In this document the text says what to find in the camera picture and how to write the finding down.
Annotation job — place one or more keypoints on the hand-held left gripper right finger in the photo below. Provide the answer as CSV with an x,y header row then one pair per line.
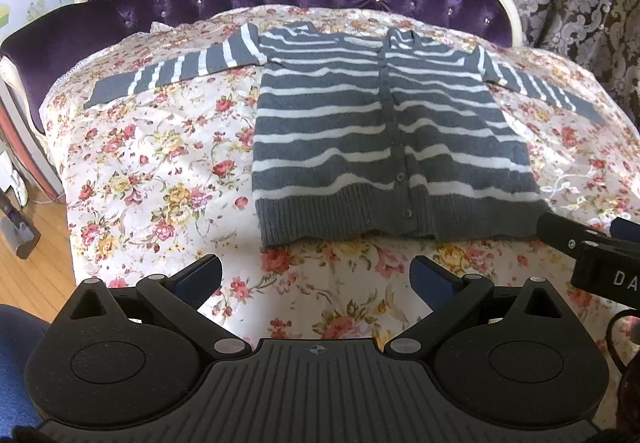
x,y
429,279

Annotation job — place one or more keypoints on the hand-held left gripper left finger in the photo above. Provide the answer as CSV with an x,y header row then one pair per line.
x,y
201,279

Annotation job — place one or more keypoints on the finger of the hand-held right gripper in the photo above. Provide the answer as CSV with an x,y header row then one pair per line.
x,y
567,229
627,229

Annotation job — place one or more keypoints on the grey white striped cardigan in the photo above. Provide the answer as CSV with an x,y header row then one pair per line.
x,y
380,138

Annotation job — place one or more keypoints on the floral blanket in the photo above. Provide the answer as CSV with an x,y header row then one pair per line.
x,y
150,183

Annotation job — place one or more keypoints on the grey vacuum cleaner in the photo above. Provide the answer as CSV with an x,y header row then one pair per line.
x,y
17,228

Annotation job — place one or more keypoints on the blue cloth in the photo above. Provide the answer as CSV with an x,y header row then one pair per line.
x,y
15,363

